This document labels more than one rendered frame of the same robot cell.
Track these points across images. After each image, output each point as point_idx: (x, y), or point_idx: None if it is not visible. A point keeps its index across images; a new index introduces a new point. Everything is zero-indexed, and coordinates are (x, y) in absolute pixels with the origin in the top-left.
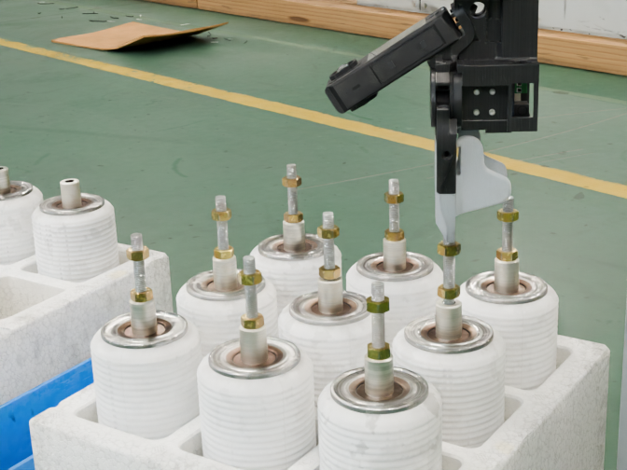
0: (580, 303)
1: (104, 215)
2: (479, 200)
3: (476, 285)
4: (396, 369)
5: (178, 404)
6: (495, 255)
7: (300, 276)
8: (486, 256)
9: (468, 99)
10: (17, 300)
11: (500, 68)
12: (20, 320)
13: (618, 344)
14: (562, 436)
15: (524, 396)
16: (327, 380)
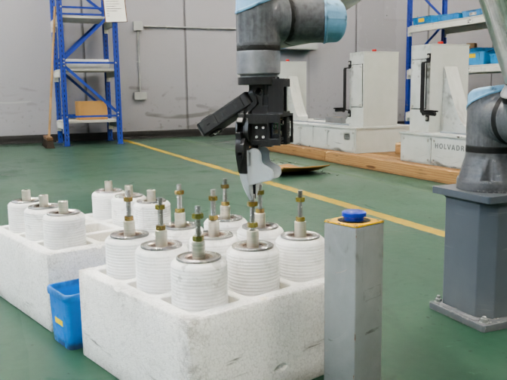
0: (417, 286)
1: None
2: (259, 179)
3: (286, 234)
4: (213, 252)
5: (135, 268)
6: (390, 264)
7: (220, 229)
8: (385, 265)
9: (253, 130)
10: None
11: (263, 115)
12: None
13: (422, 304)
14: (311, 307)
15: (293, 284)
16: None
